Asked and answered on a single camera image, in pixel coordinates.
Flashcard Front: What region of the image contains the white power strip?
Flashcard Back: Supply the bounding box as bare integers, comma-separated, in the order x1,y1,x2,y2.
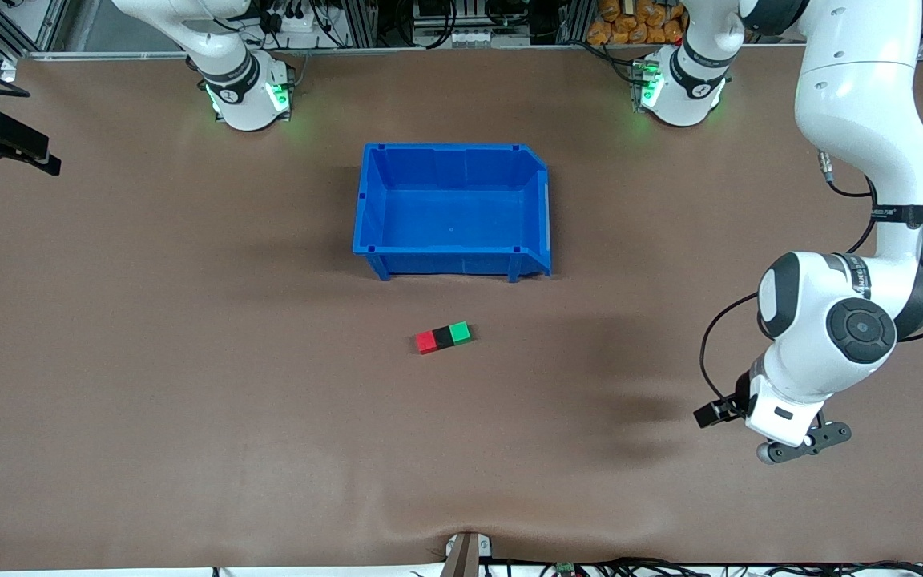
263,6,328,38

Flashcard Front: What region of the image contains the blue plastic storage bin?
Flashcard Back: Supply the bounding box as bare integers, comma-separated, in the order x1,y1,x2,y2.
352,143,552,284

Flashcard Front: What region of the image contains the orange snack packets pile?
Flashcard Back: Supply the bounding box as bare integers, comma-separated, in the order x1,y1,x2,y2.
586,0,688,46

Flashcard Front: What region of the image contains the brown table mat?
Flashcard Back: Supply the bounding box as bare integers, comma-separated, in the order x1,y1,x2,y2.
0,44,923,571

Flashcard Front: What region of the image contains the white slotted connector strip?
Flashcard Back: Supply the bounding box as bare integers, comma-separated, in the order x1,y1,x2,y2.
413,28,531,48

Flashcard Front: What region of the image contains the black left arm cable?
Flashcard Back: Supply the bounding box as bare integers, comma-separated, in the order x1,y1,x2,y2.
698,151,923,403

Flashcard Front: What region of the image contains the aluminium frame post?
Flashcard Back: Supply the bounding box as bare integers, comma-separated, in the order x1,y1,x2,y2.
340,0,380,48

